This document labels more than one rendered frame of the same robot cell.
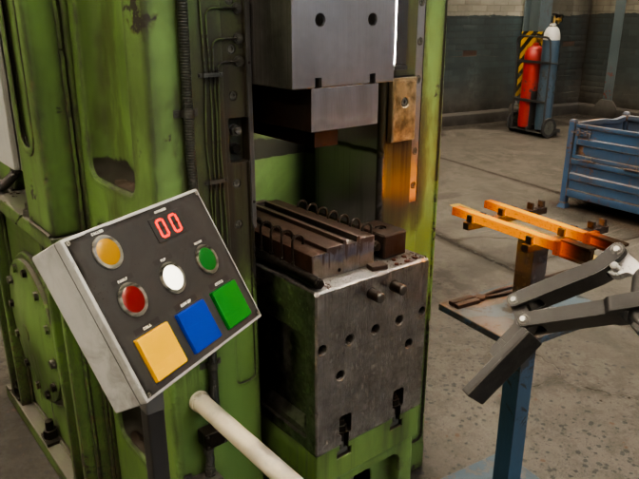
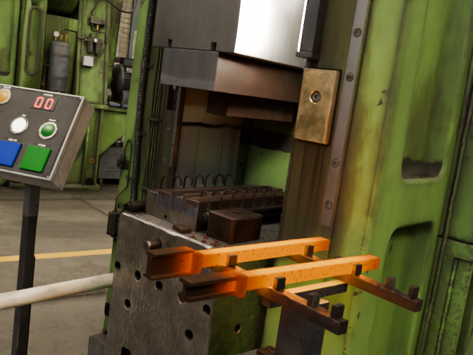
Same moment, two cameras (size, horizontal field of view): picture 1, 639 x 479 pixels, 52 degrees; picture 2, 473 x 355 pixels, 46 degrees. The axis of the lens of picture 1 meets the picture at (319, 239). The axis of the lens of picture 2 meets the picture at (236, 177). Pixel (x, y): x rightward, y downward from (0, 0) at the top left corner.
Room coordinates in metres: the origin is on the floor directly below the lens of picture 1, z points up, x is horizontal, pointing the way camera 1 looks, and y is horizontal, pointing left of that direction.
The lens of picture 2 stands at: (1.37, -1.51, 1.27)
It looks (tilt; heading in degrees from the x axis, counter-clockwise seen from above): 9 degrees down; 79
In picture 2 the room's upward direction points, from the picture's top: 8 degrees clockwise
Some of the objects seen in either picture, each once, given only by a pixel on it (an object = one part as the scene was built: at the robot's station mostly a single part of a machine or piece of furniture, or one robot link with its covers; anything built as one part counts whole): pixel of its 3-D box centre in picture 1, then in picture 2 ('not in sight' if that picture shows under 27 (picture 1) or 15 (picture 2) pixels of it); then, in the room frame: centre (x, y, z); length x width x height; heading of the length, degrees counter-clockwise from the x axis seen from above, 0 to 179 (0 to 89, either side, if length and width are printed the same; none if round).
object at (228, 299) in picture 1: (229, 304); (36, 159); (1.11, 0.17, 1.01); 0.07 x 0.05 x 0.07; 154
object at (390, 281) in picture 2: (565, 213); (366, 295); (1.77, -0.70, 0.98); 0.23 x 0.06 x 0.02; 31
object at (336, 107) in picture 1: (290, 98); (241, 77); (1.66, 0.07, 1.32); 0.42 x 0.20 x 0.10; 39
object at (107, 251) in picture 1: (107, 252); (2, 96); (0.97, 0.33, 1.16); 0.05 x 0.03 x 0.04; 129
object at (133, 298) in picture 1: (133, 299); not in sight; (0.95, 0.30, 1.09); 0.05 x 0.03 x 0.04; 129
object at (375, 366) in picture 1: (307, 317); (227, 294); (1.70, 0.03, 0.69); 0.56 x 0.38 x 0.45; 39
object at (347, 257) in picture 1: (292, 234); (224, 201); (1.66, 0.07, 0.96); 0.42 x 0.20 x 0.09; 39
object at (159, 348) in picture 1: (160, 352); not in sight; (0.93, 0.26, 1.01); 0.07 x 0.05 x 0.07; 154
